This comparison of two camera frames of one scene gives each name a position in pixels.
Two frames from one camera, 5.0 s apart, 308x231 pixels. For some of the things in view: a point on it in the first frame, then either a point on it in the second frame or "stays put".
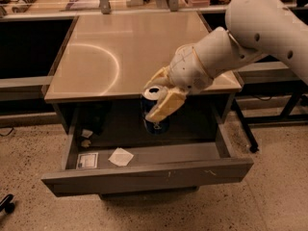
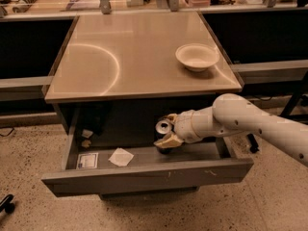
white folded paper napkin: x=120 y=157 stays put
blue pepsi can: x=148 y=99 -> x=163 y=128
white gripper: x=187 y=68 -> x=185 y=127
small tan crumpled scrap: x=86 y=142 stays put
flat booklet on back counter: x=83 y=3 stays put
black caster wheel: x=7 y=205 stays put
